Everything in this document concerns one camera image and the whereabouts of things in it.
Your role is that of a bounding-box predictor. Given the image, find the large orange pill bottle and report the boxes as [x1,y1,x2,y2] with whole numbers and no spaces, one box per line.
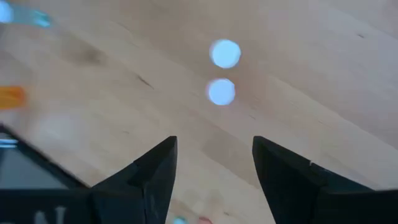
[0,86,27,110]

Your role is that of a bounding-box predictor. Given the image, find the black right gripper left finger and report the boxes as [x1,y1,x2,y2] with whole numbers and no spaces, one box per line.
[0,136,178,224]

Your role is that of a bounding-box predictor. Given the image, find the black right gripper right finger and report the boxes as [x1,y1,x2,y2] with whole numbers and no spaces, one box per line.
[253,136,398,224]

